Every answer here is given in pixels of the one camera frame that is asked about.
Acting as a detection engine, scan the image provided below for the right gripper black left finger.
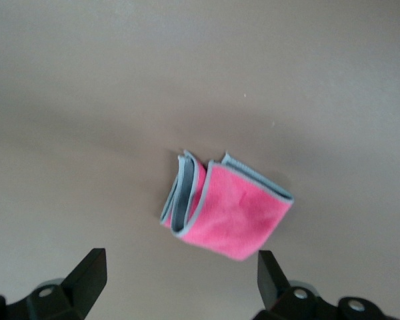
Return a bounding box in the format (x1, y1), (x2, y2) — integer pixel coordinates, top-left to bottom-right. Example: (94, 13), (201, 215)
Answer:
(0, 247), (107, 320)

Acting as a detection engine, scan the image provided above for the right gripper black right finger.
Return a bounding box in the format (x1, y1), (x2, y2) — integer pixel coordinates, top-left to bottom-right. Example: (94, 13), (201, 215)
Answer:
(256, 251), (387, 320)

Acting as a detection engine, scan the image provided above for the pink towel with grey edge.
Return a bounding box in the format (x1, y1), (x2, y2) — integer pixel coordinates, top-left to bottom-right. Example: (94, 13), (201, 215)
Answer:
(159, 149), (295, 262)

